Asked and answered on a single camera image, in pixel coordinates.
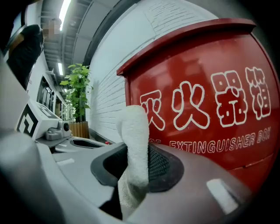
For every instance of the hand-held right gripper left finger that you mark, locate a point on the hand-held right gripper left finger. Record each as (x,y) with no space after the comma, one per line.
(83,170)

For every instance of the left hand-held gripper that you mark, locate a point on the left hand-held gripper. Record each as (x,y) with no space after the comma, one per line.
(41,122)

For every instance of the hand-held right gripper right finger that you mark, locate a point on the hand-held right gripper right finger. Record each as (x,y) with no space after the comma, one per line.
(197,197)

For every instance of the white terry cloth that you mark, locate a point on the white terry cloth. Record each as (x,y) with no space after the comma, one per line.
(135,142)

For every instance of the red fire equipment box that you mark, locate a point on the red fire equipment box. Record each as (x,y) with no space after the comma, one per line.
(197,65)

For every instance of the wooden slatted planter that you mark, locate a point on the wooden slatted planter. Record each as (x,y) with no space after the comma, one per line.
(79,130)

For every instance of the green leafy plant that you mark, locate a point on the green leafy plant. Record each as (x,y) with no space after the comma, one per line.
(77,92)

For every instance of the black framed glass partition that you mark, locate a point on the black framed glass partition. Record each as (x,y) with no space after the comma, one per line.
(47,96)

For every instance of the short ceiling light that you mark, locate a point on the short ceiling light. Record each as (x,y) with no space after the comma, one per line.
(60,68)

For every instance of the long ceiling light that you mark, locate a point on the long ceiling light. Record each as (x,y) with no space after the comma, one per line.
(64,13)

